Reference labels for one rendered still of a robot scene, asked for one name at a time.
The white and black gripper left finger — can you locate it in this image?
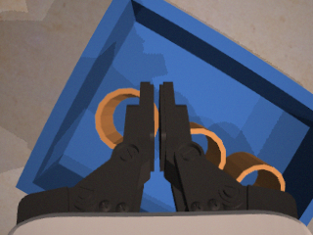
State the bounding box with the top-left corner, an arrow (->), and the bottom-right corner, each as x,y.
17,81 -> 155,224

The blue plastic tray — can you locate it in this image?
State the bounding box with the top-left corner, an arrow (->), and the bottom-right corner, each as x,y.
16,0 -> 313,227

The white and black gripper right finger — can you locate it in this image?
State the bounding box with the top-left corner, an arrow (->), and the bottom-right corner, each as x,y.
158,81 -> 298,219

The bronze bushing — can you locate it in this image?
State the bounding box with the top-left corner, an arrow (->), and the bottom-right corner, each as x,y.
223,152 -> 285,191
190,122 -> 226,169
95,88 -> 158,149

